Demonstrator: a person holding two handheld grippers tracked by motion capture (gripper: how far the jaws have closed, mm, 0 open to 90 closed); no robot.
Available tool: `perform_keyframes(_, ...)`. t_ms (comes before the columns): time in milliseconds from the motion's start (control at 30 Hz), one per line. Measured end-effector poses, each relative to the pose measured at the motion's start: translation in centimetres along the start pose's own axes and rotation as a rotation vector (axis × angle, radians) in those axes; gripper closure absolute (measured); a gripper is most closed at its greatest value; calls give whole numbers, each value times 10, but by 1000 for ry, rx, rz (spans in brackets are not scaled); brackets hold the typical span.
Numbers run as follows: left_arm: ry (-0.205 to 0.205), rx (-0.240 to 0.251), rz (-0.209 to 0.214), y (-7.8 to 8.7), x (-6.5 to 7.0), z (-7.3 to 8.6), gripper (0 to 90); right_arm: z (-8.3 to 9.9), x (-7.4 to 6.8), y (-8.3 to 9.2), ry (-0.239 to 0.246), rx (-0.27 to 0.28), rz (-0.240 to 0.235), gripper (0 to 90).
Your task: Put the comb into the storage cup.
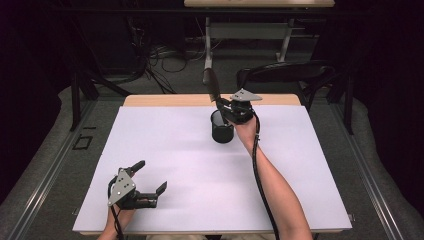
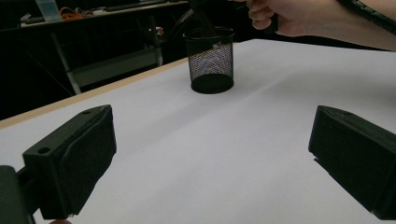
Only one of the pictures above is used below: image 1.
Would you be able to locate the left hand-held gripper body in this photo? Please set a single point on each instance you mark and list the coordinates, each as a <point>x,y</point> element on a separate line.
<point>121,188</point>

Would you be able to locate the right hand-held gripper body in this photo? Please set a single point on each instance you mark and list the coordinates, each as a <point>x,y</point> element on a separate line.
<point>240,106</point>

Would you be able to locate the black mesh cup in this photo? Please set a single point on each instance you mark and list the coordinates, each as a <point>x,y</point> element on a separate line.
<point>221,133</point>

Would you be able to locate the person's right hand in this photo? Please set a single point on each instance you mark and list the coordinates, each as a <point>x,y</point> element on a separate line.
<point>247,131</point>

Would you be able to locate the person's left hand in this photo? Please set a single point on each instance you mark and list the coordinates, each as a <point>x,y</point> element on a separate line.
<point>120,216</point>

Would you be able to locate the white table cover sheet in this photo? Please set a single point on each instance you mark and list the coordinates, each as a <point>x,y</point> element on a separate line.
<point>186,186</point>

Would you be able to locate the wooden table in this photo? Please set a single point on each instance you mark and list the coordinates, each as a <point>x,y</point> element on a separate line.
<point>166,100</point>

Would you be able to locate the black chair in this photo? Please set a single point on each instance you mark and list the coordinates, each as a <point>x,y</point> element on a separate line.
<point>283,72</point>

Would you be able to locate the white-legged wooden desk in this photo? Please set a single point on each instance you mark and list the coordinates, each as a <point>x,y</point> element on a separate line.
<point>246,30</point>

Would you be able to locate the black metal stand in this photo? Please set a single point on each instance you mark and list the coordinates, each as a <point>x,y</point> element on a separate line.
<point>76,100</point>
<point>348,103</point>

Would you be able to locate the metal floor rail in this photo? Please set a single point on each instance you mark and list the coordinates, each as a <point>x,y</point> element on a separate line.
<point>366,180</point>
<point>43,180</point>

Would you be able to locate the black horizontal frame bar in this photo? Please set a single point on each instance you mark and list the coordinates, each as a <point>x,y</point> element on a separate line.
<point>133,10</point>

